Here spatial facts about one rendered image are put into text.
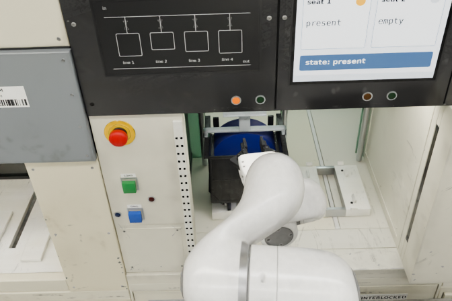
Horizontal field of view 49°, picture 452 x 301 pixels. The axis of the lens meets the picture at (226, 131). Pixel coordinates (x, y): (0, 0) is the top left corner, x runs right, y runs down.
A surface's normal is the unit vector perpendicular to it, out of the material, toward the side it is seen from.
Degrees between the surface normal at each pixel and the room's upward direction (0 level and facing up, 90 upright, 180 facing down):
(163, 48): 90
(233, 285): 37
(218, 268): 23
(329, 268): 8
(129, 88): 90
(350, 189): 0
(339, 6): 90
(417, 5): 90
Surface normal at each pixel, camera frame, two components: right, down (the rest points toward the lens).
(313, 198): 0.63, -0.35
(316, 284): -0.05, -0.40
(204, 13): 0.00, 0.59
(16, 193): -0.04, -0.80
